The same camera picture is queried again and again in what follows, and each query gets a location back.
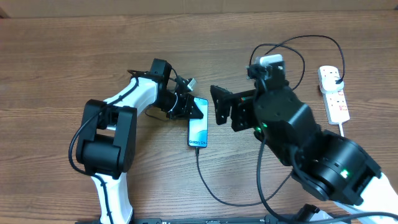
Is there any Samsung Galaxy smartphone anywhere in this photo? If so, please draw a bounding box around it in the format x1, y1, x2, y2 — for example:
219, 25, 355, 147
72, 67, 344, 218
187, 98, 208, 148

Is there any black USB charging cable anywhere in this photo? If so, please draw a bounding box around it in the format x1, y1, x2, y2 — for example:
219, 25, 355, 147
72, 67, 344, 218
195, 34, 346, 208

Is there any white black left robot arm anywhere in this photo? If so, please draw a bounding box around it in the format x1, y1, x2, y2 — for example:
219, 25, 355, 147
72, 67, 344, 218
68, 58, 205, 223

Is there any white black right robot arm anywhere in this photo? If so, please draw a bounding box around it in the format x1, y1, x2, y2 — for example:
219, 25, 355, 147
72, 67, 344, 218
210, 61, 397, 223

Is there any white charger plug adapter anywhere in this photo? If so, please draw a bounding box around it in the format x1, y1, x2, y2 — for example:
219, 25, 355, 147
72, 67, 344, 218
320, 76, 345, 94

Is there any white power strip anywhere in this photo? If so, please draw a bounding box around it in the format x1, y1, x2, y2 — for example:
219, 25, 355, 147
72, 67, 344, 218
317, 65, 351, 126

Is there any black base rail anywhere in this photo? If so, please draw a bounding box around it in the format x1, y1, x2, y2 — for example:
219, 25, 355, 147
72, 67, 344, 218
74, 203, 321, 224

